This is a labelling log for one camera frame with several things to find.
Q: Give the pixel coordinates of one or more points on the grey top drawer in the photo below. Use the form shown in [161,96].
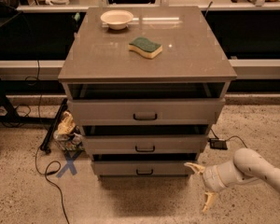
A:
[146,112]

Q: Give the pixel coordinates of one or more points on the crumpled bag on floor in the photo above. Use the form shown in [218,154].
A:
[67,135]

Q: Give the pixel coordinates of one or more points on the grey bottom drawer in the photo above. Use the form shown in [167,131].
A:
[140,168]

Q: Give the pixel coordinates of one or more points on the grey middle drawer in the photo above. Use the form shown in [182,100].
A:
[144,144]

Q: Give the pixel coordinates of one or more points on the green yellow sponge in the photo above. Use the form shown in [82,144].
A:
[145,47]

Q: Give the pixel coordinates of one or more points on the white bowl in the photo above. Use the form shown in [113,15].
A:
[117,19]

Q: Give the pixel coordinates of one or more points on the blue tape cross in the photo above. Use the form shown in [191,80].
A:
[70,158]

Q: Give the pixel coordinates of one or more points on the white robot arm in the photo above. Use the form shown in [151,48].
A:
[245,167]

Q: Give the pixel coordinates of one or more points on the grey drawer cabinet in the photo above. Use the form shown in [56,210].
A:
[192,65]

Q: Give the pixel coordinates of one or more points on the black power adapter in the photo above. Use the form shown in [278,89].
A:
[216,143]

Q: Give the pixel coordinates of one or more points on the black stand leg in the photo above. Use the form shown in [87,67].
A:
[45,144]

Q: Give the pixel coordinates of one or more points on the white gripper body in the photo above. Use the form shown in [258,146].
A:
[210,178]

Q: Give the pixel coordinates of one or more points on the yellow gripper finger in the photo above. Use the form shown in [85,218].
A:
[210,198]
[196,168]

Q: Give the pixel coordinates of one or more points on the grey drawer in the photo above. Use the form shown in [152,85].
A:
[146,112]
[140,168]
[144,144]

